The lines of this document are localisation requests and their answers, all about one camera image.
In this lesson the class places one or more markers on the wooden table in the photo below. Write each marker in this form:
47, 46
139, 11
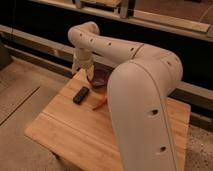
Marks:
86, 137

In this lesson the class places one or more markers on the dark purple bowl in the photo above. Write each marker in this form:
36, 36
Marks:
101, 77

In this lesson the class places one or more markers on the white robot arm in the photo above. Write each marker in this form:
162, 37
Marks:
136, 92

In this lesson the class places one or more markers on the black eraser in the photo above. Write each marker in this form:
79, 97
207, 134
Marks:
81, 94

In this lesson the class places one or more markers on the red chili pepper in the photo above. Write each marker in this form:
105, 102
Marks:
102, 102

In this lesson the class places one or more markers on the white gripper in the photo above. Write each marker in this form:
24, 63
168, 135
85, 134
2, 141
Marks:
83, 59

